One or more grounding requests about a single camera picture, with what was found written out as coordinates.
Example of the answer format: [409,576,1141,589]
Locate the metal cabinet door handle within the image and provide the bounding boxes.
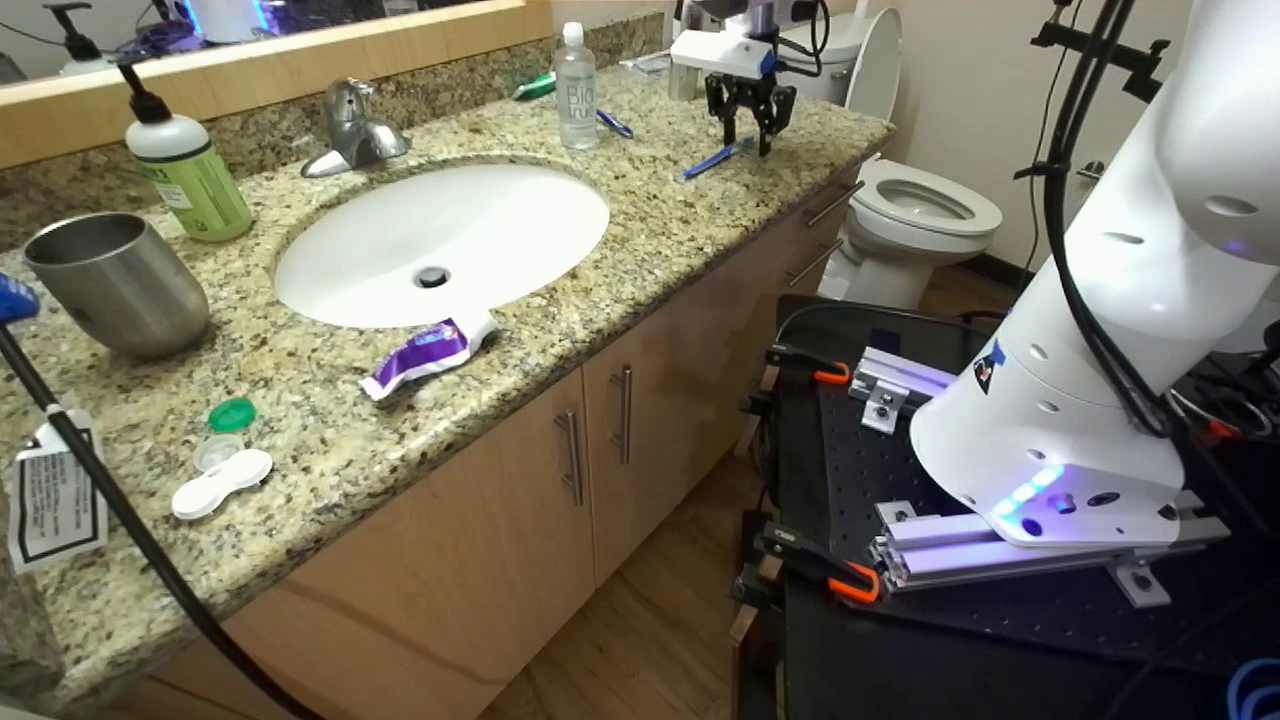
[608,362,642,467]
[554,400,592,512]

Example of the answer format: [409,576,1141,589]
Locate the white printed tag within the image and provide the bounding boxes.
[4,406,112,576]

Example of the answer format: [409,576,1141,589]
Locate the clear plastic water bottle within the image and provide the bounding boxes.
[554,16,606,161]

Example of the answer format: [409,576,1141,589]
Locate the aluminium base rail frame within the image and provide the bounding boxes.
[871,496,1234,612]

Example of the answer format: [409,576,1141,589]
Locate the thick black cable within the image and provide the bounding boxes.
[0,318,326,720]

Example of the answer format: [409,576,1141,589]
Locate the green soap pump bottle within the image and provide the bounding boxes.
[112,57,260,250]

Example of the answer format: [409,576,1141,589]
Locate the white toilet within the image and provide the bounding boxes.
[795,6,1009,312]

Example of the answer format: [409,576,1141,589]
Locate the black robot cart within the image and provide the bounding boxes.
[737,297,1280,720]

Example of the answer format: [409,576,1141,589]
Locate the white oblong case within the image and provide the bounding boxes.
[169,444,279,525]

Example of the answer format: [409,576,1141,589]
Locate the stainless steel cup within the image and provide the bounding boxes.
[19,210,216,362]

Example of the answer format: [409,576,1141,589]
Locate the blue coiled cable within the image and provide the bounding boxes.
[1226,651,1280,720]

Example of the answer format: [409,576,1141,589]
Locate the white oval sink basin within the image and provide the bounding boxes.
[274,156,611,331]

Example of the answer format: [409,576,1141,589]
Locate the wooden vanity cabinet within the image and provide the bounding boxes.
[78,156,871,720]

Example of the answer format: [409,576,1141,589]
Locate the short aluminium rail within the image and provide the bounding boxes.
[852,345,961,435]

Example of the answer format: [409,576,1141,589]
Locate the small green capped bottle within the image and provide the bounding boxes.
[196,391,260,474]

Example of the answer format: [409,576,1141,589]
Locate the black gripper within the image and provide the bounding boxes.
[701,68,806,161]

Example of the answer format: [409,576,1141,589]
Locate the blue toothbrush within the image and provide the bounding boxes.
[677,135,746,189]

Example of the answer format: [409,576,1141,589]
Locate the purple toothpaste tube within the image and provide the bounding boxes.
[355,310,506,410]

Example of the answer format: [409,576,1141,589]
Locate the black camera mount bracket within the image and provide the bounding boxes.
[1030,0,1178,103]

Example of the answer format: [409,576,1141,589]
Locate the chrome faucet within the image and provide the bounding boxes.
[296,78,417,185]

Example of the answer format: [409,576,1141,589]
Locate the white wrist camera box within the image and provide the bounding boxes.
[667,26,782,78]

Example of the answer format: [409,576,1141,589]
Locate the orange black clamp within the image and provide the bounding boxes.
[762,525,889,612]
[765,340,858,391]

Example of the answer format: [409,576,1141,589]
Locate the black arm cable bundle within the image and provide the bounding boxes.
[1011,0,1214,435]

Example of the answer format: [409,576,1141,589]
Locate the blue plastic object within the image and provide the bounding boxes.
[0,269,45,331]

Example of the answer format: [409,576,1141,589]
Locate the wood framed wall mirror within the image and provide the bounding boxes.
[0,0,556,173]

